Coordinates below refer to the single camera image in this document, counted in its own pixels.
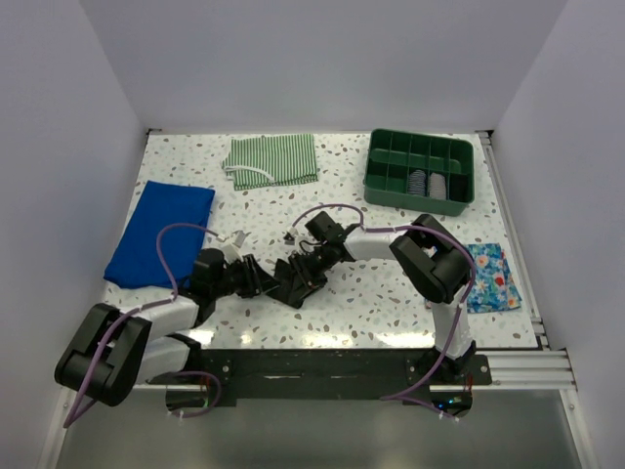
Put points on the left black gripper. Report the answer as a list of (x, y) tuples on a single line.
[(243, 269)]

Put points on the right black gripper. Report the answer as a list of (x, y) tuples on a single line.
[(312, 279)]

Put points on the black pinstriped underwear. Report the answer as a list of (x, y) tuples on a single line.
[(290, 274)]

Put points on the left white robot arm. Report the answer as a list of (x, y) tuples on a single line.
[(104, 357)]

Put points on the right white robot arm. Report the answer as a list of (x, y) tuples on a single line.
[(439, 267)]

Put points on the green striped underwear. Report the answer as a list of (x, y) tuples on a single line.
[(271, 161)]

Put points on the blue folded underwear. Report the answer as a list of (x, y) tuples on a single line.
[(161, 237)]

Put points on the rolled blue striped underwear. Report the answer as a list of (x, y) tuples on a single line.
[(417, 183)]

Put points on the rolled grey striped underwear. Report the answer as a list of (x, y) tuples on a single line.
[(437, 186)]

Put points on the blue floral underwear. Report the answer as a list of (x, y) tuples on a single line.
[(495, 290)]

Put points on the green divided storage bin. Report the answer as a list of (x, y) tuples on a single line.
[(393, 155)]

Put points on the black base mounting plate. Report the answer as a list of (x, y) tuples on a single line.
[(224, 377)]

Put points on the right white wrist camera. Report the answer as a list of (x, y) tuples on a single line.
[(293, 236)]

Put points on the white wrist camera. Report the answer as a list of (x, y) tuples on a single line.
[(293, 236), (231, 245)]

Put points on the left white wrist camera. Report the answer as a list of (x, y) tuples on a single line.
[(231, 245)]

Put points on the aluminium frame rail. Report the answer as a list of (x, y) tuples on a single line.
[(541, 368)]

